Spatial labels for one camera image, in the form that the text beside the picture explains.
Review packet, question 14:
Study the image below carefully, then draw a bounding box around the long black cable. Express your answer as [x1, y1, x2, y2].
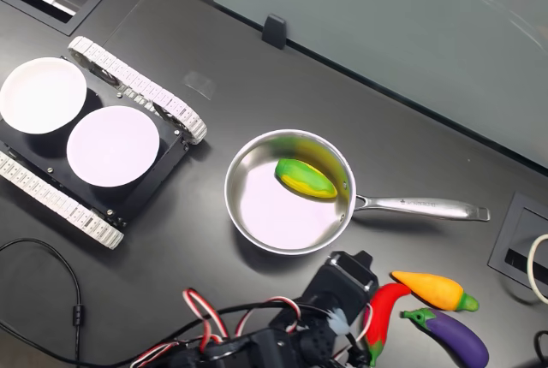
[0, 237, 309, 368]

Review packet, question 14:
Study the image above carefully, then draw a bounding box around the orange toy carrot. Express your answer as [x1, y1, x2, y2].
[390, 270, 480, 312]

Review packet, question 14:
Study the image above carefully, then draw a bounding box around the green yellow toy corn cob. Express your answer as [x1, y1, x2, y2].
[274, 157, 339, 202]

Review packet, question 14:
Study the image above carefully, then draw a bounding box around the white cable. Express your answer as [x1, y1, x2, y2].
[526, 233, 548, 305]

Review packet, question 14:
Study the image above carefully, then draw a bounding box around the white bowl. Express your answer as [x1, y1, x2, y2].
[0, 56, 88, 135]
[66, 104, 161, 188]

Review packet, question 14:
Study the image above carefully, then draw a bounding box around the frosted glass partition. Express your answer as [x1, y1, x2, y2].
[208, 0, 548, 170]

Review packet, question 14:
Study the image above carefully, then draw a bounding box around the clear tape patch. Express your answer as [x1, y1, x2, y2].
[183, 70, 215, 102]

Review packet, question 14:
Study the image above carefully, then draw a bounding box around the purple toy aubergine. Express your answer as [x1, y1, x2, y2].
[401, 306, 491, 368]

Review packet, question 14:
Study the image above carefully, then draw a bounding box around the steel pan with long handle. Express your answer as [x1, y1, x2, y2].
[223, 128, 491, 257]

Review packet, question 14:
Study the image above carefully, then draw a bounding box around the black vehicle with white tracks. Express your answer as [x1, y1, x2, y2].
[0, 35, 209, 252]

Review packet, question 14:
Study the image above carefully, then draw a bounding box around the red toy chilli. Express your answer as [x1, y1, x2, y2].
[362, 282, 413, 368]

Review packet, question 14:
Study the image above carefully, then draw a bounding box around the black partition bracket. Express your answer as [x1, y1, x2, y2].
[261, 13, 287, 50]

